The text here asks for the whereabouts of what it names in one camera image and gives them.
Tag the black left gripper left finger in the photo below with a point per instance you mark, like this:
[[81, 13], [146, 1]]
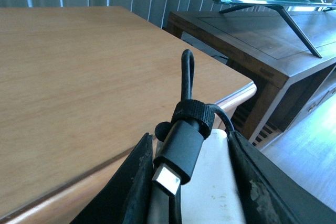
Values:
[[125, 198]]

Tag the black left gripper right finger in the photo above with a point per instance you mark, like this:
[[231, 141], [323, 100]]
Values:
[[267, 194]]

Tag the white charger with black cable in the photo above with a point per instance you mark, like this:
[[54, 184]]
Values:
[[194, 180]]

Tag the dark wooden tv stand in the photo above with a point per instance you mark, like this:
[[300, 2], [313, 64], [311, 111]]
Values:
[[291, 82]]

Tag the light wooden nightstand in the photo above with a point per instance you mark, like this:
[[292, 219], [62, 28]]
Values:
[[79, 87]]

